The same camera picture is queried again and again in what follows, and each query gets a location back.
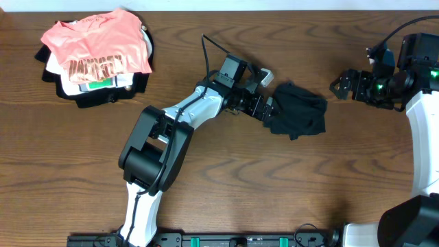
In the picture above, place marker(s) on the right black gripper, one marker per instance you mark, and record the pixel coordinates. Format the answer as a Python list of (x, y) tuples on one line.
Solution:
[(362, 77)]

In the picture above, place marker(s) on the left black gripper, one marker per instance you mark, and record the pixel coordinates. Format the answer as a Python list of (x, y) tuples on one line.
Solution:
[(257, 99)]

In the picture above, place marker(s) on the black garment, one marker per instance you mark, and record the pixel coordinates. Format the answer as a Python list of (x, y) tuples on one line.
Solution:
[(300, 112)]

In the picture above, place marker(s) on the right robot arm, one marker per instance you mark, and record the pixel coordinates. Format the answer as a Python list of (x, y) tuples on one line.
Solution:
[(406, 84)]

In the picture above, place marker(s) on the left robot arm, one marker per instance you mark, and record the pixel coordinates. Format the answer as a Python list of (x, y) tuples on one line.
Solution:
[(157, 146)]

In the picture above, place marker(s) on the white folded t-shirt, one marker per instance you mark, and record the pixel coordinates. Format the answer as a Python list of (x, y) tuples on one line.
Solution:
[(124, 81)]

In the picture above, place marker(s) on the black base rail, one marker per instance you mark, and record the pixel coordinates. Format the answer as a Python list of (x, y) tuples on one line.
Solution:
[(180, 240)]

